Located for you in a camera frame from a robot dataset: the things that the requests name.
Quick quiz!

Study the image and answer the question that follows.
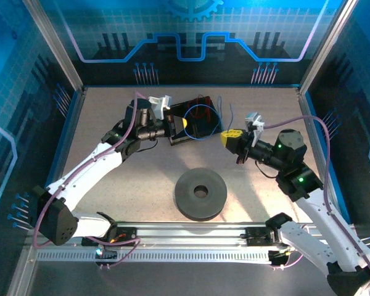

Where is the round black plate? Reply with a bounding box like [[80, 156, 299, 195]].
[[174, 167, 228, 222]]

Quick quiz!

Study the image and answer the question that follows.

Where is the slotted white cable duct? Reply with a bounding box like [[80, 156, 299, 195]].
[[36, 249, 274, 263]]

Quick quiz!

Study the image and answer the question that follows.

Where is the blue cable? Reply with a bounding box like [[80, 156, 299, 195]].
[[184, 95, 235, 140]]

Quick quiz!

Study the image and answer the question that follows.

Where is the red cable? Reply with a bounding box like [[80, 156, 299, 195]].
[[187, 94, 213, 121]]

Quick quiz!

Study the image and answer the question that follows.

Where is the aluminium frame post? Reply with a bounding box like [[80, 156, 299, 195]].
[[298, 0, 358, 93], [23, 0, 84, 90]]

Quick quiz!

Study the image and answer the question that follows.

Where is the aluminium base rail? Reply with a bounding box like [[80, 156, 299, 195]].
[[76, 221, 358, 247]]

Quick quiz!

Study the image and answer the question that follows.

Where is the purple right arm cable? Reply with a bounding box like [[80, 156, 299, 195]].
[[263, 115, 370, 296]]

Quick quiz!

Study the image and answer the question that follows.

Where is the black plastic tray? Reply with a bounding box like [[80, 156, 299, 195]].
[[168, 96, 224, 146]]

